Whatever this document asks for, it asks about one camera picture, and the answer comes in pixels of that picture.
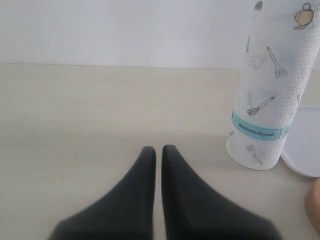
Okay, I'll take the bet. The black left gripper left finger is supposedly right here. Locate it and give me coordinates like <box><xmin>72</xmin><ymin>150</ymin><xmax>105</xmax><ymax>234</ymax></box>
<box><xmin>49</xmin><ymin>146</ymin><xmax>156</xmax><ymax>240</ymax></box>

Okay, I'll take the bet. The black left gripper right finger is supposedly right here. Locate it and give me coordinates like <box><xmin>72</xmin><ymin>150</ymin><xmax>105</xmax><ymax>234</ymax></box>
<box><xmin>161</xmin><ymin>145</ymin><xmax>272</xmax><ymax>240</ymax></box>

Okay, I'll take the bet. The printed white paper towel roll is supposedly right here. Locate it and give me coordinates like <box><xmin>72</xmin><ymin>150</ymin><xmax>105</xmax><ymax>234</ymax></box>
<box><xmin>226</xmin><ymin>0</ymin><xmax>320</xmax><ymax>171</ymax></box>

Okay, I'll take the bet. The wooden paper towel holder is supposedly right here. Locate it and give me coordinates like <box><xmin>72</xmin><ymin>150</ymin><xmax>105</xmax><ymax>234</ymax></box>
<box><xmin>305</xmin><ymin>178</ymin><xmax>320</xmax><ymax>233</ymax></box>

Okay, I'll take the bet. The white rectangular tray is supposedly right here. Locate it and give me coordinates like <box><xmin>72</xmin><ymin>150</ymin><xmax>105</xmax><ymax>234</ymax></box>
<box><xmin>281</xmin><ymin>106</ymin><xmax>320</xmax><ymax>178</ymax></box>

